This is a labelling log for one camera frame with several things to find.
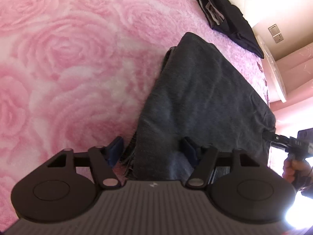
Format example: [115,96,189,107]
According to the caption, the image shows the black garment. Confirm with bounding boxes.
[196,0,264,59]

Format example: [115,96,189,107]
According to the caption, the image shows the pink rose blanket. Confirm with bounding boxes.
[1,0,267,230]

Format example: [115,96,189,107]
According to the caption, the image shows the dark grey jeans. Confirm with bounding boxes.
[122,32,275,181]

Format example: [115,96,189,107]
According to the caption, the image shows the person right hand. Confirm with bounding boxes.
[282,158,312,197]

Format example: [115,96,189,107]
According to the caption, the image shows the wall light switches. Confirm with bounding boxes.
[268,24,284,43]

